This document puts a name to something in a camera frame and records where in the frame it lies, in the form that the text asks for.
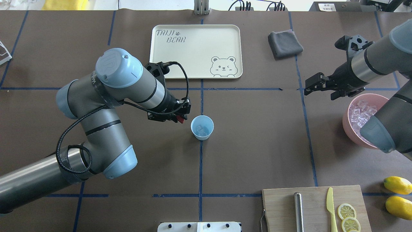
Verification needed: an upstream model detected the wooden cutting board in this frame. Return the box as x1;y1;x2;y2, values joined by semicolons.
262;185;372;232

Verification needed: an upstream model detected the yellow lemon far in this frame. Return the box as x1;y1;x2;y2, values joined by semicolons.
383;176;412;195

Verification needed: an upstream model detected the white cup rack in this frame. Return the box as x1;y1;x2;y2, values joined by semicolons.
0;41;12;65

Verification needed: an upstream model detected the light blue cup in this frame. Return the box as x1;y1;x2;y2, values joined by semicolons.
190;115;214;141

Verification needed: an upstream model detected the grey folded cloth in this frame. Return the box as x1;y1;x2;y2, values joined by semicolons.
268;29;304;59

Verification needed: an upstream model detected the ice cube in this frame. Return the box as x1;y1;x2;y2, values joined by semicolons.
197;125;209;137

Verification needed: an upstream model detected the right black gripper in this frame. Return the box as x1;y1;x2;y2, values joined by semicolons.
304;61;367;100

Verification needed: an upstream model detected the yellow lemon near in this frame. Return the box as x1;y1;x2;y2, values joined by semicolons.
385;196;412;220

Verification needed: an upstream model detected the black box with label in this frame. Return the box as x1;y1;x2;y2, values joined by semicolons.
308;1;376;12

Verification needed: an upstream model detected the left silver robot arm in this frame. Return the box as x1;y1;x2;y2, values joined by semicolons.
0;48;191;216

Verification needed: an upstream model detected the steel rod black tip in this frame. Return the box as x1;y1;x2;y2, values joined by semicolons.
293;192;304;232

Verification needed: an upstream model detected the red strawberry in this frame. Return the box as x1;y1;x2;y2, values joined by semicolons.
176;115;184;124

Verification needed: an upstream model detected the yellow lemon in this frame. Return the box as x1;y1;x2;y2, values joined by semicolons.
383;176;412;195
385;196;412;220

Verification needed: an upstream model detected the yellow plastic knife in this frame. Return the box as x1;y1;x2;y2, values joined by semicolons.
326;187;338;232

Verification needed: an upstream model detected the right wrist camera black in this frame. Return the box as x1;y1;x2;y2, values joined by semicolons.
334;35;374;60

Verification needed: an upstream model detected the lemon slice lower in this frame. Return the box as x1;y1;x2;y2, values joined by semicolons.
341;217;361;232

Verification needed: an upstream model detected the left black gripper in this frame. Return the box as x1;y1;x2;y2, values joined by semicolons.
147;92;191;124

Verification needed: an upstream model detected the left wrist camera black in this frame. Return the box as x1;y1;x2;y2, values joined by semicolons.
144;62;171;81

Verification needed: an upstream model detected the pink bowl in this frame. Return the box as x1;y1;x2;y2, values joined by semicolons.
342;93;389;149

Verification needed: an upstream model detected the yellow cloth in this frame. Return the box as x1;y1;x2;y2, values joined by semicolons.
41;0;89;11

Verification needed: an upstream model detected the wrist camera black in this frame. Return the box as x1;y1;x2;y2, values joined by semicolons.
334;35;374;60
144;62;171;81

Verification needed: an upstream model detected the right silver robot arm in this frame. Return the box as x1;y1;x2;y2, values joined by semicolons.
303;19;412;160

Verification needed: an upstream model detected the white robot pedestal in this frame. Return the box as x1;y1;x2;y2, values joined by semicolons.
157;221;242;232

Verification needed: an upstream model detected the clear ice cubes pile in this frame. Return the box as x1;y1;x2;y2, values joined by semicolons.
349;100;377;136

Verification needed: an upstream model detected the cream bear tray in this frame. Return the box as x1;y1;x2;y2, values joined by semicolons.
149;24;243;79

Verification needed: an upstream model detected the aluminium frame post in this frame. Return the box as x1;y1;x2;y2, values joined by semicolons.
194;0;210;15

